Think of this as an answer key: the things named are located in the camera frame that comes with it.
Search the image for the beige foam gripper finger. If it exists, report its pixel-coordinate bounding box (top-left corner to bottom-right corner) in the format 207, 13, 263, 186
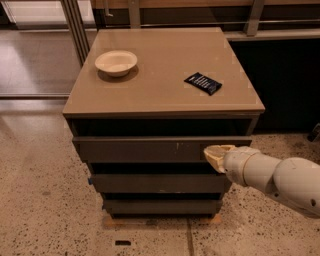
203, 145, 235, 173

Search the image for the grey top drawer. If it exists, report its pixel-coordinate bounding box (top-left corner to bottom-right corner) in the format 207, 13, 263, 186
73, 136, 252, 163

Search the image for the grey drawer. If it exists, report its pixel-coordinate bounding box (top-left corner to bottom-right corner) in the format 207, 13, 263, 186
73, 136, 252, 163
89, 174, 231, 193
103, 200, 222, 215

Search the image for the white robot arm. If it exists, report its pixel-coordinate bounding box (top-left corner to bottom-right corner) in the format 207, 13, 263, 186
204, 145, 320, 218

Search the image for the grey middle drawer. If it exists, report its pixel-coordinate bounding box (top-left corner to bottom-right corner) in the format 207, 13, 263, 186
89, 174, 231, 193

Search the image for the grey drawer cabinet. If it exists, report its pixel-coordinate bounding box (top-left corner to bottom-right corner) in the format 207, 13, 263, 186
63, 28, 264, 201

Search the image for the grey bottom drawer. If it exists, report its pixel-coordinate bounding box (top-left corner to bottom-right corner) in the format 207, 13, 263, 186
103, 200, 222, 215

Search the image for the dark blue snack packet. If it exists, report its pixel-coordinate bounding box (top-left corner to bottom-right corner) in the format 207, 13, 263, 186
185, 72, 222, 95

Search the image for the grey metal shelf ledge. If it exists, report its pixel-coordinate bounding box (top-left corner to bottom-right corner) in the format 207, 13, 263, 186
224, 28, 320, 41

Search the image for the white paper bowl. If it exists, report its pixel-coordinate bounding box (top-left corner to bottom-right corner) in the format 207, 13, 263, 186
95, 50, 138, 77

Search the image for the metal railing frame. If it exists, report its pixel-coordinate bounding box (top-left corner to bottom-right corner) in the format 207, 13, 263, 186
57, 0, 320, 63

